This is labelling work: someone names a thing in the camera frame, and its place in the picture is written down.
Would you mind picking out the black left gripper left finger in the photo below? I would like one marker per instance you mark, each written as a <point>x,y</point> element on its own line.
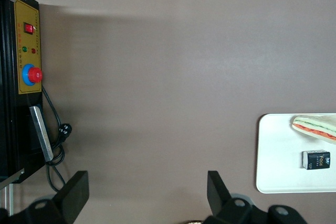
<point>71,195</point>

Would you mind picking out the aluminium frame profile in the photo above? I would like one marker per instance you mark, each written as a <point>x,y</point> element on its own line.
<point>6,197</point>

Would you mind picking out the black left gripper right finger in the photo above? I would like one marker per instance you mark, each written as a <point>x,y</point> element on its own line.
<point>220,200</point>

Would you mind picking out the black tissue pack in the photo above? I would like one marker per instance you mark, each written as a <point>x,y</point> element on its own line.
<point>316,159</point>

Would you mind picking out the wrapped triangle sandwich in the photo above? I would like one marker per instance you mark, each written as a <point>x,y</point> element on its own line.
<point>315,128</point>

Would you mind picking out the white plastic tray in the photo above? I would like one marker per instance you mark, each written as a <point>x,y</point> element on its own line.
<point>278,155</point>

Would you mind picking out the grey metal bar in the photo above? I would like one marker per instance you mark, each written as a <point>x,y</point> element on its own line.
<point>42,134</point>

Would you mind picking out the black control box yellow panel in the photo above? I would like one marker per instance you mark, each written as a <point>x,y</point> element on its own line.
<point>15,77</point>

